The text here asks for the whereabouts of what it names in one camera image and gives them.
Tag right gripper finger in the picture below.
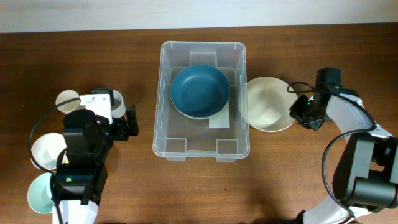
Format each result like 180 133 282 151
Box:
289 95 309 124
303 118 325 131

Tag cream bowl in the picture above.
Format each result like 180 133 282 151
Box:
238 77 298 132
170 99 229 120

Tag cream paper cup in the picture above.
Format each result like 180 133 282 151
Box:
55 90 81 114

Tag dark blue bowl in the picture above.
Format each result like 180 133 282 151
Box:
170 65 231 117

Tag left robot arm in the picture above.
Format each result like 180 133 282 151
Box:
50 105 139 223

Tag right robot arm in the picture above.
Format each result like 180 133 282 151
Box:
289 67 397 223

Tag grey paper cup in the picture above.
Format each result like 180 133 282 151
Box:
111 90 126 118

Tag clear plastic storage bin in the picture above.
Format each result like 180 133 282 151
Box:
152 41 250 162

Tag cream bowl inside bin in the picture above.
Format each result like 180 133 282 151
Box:
170 99 229 120

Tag white small bowl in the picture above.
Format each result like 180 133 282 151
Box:
32 133 67 170

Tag white label in bin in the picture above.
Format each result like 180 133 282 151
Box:
209 103 230 129

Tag mint small bowl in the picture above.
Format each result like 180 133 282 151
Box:
27 173 53 214

